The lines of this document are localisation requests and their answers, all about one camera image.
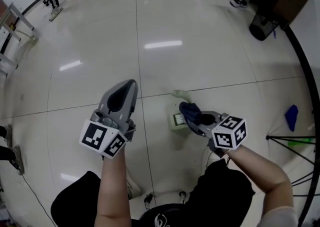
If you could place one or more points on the person's right white shoe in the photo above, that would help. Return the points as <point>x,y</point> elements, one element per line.
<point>208,161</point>

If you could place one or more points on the black round bin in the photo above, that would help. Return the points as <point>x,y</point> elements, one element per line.
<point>262,27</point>

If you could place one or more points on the pale green plastic basket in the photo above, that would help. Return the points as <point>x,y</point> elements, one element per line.
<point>178,131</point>

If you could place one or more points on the green plastic object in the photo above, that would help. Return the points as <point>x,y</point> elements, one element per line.
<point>300,143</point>

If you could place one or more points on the blue pen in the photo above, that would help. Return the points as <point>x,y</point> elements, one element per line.
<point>275,34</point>

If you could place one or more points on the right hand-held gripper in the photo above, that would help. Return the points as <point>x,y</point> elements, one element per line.
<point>228,133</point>

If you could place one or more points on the dark blue wiping cloth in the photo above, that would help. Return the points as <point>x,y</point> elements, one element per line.
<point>191,112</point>

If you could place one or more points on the person's pale shirt sleeve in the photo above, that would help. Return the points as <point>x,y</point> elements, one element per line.
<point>280,217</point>

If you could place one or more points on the person's right forearm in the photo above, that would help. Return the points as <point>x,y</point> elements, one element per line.
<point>262,176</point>

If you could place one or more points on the person's right leg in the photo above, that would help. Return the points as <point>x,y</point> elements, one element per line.
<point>220,191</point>

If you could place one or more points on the person's leg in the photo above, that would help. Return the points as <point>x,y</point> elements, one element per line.
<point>220,191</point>
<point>75,201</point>

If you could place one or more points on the person's left leg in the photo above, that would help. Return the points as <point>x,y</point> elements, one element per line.
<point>75,201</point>

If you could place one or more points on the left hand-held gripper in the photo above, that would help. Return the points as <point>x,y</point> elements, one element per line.
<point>100,136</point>

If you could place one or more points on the person's left forearm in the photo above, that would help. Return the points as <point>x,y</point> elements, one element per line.
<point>112,191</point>

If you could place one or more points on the black stool with chrome legs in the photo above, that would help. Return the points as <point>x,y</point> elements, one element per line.
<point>167,214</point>

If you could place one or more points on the black round metal rack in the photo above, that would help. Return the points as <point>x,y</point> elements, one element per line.
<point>306,71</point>

